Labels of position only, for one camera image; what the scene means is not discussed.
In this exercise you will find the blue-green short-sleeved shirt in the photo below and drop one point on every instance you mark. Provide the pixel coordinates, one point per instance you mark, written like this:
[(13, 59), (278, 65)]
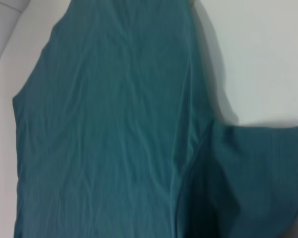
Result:
[(114, 124)]

